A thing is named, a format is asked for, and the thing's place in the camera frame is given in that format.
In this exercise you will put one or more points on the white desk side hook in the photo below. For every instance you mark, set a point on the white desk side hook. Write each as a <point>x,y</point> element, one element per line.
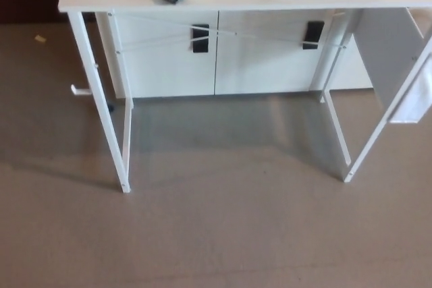
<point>79,90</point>

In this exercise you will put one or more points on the white cabinet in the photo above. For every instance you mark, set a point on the white cabinet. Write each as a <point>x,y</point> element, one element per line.
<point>162,68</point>

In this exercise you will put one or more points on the small black caster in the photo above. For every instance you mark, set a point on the small black caster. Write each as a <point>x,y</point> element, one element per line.
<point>111,107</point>

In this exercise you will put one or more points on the yellow paper scrap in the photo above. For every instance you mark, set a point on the yellow paper scrap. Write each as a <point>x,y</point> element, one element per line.
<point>40,38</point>

